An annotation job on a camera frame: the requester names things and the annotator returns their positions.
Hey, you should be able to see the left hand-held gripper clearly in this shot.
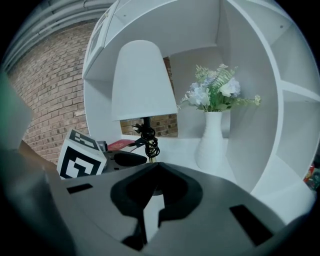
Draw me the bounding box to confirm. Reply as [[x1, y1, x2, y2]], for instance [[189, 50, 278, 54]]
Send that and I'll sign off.
[[56, 129, 148, 180]]

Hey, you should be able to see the white shade brass table lamp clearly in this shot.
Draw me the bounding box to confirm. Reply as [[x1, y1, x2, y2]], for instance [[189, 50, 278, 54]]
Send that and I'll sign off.
[[111, 39, 179, 165]]

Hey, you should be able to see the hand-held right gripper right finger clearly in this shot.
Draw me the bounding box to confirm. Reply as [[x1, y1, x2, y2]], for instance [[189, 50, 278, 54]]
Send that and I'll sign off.
[[147, 162, 287, 256]]

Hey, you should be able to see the red gold-printed book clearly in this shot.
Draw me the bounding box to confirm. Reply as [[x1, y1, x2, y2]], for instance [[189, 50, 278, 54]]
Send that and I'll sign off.
[[107, 139, 137, 152]]

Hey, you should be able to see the white ceramic vase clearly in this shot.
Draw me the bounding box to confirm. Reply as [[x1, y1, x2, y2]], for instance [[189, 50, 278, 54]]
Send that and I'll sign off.
[[194, 111, 230, 171]]

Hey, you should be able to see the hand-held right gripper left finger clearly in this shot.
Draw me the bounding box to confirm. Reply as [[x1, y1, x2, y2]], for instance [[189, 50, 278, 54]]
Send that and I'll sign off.
[[61, 162, 164, 256]]

